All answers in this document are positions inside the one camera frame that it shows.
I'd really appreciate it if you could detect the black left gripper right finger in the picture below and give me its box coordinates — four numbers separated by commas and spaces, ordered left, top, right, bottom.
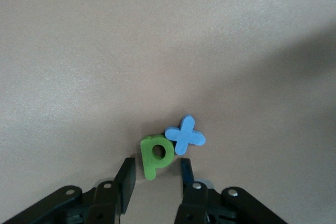
174, 157, 288, 224

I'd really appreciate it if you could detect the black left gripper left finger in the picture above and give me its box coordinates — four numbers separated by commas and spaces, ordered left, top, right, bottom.
2, 157, 137, 224

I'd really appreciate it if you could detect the green foam letter p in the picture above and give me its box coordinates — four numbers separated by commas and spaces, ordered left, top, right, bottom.
140, 134, 175, 181

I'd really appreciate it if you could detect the blue foam letter x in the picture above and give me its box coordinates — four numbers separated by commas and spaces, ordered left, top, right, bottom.
164, 114, 206, 156

